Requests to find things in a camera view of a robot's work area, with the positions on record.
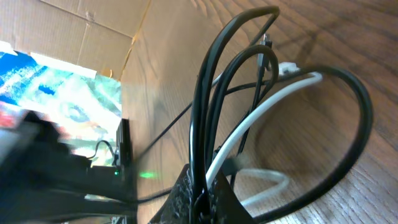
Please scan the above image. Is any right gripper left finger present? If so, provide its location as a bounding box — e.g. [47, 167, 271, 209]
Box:
[149, 164, 199, 224]

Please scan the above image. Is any colourful patterned cloth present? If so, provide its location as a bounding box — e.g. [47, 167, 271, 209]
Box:
[1, 52, 122, 166]

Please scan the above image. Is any brown cardboard box wall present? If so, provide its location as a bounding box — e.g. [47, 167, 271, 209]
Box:
[1, 0, 150, 80]

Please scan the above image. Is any white USB cable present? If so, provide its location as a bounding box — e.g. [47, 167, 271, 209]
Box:
[205, 62, 324, 208]

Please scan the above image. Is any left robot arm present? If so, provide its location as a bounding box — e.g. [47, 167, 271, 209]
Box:
[1, 111, 137, 223]

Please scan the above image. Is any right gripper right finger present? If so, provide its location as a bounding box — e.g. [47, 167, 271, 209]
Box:
[209, 171, 256, 224]

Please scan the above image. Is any black USB cable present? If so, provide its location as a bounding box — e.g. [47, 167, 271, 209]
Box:
[133, 6, 280, 218]
[205, 34, 374, 224]

